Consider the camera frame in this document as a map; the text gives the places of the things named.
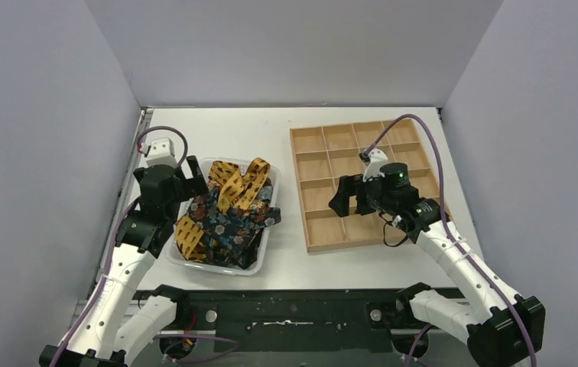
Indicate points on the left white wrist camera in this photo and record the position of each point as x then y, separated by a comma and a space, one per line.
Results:
160, 152

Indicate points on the wooden compartment tray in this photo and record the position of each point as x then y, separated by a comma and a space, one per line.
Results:
322, 154

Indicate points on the yellow patterned tie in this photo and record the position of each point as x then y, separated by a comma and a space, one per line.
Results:
239, 189

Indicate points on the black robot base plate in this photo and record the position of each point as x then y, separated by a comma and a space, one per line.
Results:
299, 321

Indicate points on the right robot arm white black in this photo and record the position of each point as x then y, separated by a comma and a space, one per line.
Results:
499, 326

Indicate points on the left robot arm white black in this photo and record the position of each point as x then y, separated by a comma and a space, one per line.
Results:
99, 337

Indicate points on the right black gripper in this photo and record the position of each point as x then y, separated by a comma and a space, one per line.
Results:
351, 186

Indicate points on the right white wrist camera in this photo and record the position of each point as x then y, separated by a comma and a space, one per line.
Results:
373, 160

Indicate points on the dark floral tie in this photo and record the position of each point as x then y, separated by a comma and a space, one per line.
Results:
205, 234

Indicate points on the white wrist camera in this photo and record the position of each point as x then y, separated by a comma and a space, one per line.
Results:
160, 152
373, 160

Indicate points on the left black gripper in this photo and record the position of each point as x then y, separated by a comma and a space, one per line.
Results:
181, 181

